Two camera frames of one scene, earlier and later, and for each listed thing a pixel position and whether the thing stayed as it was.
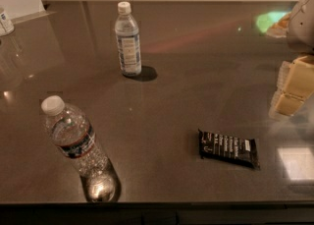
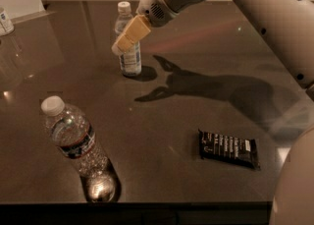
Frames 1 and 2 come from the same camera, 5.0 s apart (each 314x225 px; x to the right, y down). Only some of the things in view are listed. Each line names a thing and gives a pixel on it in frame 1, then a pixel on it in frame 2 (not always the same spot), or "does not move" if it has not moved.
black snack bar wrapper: x=231 y=148 does not move
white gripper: x=302 y=26 → x=152 y=5
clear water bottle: x=77 y=140 does not move
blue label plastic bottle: x=128 y=40 does not move
